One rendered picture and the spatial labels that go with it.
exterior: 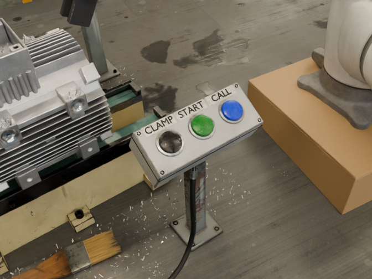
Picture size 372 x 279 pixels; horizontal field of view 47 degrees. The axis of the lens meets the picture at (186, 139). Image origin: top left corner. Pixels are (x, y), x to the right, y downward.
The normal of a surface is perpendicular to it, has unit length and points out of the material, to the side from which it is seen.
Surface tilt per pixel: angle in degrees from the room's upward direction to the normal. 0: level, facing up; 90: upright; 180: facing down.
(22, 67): 90
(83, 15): 90
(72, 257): 0
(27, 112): 0
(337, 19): 91
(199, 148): 27
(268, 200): 0
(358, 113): 13
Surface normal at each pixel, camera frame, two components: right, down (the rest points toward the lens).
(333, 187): -0.89, 0.34
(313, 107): -0.08, -0.73
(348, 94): -0.61, 0.50
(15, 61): 0.59, 0.56
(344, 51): -0.96, 0.28
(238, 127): 0.23, -0.36
